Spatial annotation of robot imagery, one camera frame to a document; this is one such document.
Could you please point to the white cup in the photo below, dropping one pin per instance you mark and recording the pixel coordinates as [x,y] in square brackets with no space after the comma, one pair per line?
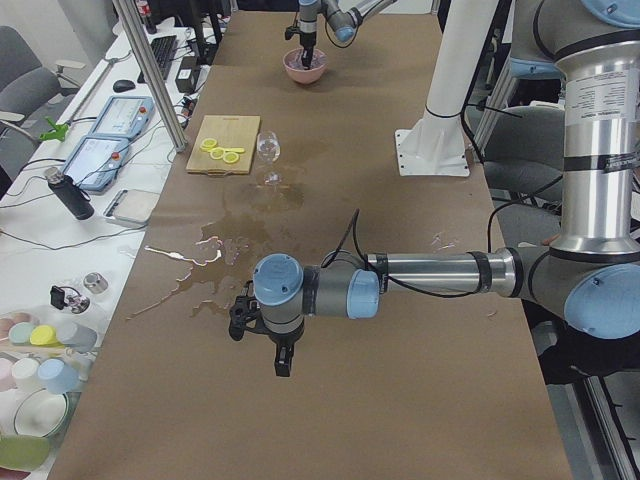
[25,375]

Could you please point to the lemon slice two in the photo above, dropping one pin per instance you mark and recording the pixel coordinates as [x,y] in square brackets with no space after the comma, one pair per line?
[217,153]

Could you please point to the lemon slice three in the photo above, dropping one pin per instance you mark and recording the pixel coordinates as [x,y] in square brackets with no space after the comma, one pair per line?
[230,157]

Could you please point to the pile of clear ice cubes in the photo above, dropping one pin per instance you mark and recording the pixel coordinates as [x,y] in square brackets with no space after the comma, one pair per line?
[293,61]

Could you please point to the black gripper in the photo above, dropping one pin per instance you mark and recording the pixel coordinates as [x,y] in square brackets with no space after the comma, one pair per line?
[306,33]
[281,342]

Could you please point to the black power adapter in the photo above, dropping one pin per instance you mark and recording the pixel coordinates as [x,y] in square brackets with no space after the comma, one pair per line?
[188,74]

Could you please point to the teach pendant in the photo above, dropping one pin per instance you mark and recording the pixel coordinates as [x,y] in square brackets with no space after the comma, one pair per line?
[95,162]
[123,116]

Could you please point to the teach pendant far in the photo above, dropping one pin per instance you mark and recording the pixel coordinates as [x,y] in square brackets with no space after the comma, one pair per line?
[123,116]

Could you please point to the green bowl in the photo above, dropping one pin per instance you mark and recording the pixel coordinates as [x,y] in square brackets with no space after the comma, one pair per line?
[24,452]

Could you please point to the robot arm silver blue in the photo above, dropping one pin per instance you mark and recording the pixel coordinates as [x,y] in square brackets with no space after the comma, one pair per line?
[344,24]
[588,276]

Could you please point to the black thermos bottle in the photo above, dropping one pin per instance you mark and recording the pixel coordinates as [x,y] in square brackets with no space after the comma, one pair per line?
[71,196]

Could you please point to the steel round weight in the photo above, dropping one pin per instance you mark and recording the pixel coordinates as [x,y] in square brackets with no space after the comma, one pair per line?
[95,283]

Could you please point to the wooden cutting board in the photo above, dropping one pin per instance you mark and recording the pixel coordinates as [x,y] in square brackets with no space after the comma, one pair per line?
[229,131]

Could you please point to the aluminium frame post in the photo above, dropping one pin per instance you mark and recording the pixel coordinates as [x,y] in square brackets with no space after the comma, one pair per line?
[135,32]

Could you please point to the white pedestal column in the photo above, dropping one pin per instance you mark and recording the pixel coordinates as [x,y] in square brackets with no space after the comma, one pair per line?
[435,146]

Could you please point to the mint green cup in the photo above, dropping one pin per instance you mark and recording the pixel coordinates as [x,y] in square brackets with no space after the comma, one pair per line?
[20,333]

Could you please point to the teach pendant near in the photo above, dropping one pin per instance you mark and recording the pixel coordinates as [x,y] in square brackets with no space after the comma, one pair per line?
[95,162]

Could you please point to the black clip device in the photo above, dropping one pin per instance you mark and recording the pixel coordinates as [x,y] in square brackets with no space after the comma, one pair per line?
[57,297]

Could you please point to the grey cup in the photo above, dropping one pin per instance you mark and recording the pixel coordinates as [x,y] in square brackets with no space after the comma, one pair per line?
[79,337]

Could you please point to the black keyboard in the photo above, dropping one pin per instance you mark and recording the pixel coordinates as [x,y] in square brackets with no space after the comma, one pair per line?
[164,49]

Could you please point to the green clamp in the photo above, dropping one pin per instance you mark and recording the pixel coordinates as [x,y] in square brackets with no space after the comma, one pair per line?
[56,131]

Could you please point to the pink bowl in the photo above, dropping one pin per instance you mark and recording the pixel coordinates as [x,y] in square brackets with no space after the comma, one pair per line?
[305,77]

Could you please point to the lemon slice one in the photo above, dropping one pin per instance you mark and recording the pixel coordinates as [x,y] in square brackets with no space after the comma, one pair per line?
[208,144]

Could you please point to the yellow cup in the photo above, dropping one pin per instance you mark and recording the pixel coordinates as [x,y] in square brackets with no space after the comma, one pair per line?
[44,336]

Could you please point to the grey office chair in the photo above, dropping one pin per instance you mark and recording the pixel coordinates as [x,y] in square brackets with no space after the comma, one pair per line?
[31,94]

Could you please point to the black computer mouse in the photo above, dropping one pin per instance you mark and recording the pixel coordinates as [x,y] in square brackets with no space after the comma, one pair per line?
[123,85]

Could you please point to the clear wine glass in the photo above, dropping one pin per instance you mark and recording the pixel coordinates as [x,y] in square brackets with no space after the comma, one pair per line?
[268,150]

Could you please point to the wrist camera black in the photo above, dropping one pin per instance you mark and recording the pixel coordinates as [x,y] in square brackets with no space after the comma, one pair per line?
[244,314]
[290,32]

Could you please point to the blue cup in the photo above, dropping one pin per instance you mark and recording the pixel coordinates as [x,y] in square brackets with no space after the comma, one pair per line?
[58,377]

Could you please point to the white plate green rim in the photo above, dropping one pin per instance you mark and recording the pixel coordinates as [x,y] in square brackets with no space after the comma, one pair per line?
[41,414]

